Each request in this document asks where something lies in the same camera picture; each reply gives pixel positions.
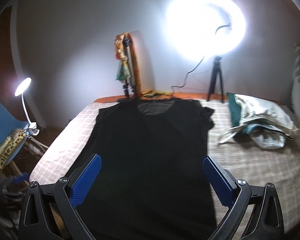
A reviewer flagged blue chair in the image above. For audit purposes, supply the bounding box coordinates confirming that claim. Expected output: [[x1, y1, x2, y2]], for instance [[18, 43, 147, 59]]
[[0, 99, 28, 160]]

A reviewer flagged leopard print cloth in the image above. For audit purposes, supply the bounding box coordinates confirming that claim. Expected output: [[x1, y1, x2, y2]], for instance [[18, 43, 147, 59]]
[[0, 128, 26, 172]]

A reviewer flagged black ring light cable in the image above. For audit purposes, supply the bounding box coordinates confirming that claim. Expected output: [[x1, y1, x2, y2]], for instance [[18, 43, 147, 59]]
[[170, 56, 205, 97]]

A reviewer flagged black ring light tripod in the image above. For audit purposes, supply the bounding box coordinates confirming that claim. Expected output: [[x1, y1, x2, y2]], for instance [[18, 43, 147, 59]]
[[207, 56, 224, 103]]

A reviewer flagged checkered beige bed blanket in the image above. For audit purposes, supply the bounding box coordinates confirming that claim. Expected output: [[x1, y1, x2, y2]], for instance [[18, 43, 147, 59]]
[[30, 100, 300, 239]]

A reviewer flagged pile of white green clothes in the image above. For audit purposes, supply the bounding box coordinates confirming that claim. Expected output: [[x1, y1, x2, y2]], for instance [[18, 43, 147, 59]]
[[218, 93, 299, 150]]

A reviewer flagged black t-shirt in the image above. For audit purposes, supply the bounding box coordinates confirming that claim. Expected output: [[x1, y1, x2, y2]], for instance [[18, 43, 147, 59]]
[[72, 99, 216, 239]]

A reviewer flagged bright ring light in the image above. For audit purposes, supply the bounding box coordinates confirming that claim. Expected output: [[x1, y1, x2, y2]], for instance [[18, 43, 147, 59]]
[[162, 0, 247, 63]]

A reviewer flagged orange bed sheet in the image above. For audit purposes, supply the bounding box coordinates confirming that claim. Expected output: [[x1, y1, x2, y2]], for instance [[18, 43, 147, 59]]
[[94, 92, 228, 103]]

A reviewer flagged white clip desk lamp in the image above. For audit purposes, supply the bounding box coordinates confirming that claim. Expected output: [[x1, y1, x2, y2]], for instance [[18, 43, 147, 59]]
[[14, 77, 50, 149]]

